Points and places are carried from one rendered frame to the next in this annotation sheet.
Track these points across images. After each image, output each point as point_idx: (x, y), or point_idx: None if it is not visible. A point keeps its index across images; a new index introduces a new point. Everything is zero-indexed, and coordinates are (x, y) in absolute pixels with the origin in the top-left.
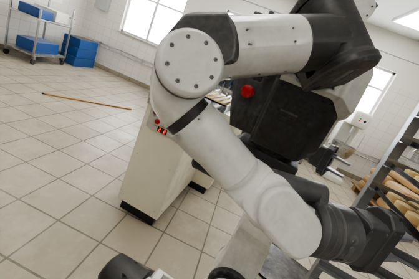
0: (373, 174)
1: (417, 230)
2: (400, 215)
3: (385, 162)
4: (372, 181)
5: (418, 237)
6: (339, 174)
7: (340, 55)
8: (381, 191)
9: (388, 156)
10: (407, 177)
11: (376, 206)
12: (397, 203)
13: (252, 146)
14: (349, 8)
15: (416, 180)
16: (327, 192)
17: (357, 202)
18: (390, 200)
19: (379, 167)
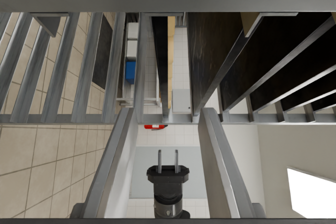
0: None
1: (167, 104)
2: (165, 91)
3: (269, 14)
4: (175, 15)
5: (164, 106)
6: (135, 142)
7: None
8: (167, 43)
9: (301, 11)
10: (224, 69)
11: (187, 180)
12: (168, 63)
13: None
14: None
15: (221, 80)
16: (187, 212)
17: (56, 10)
18: (167, 72)
19: (248, 2)
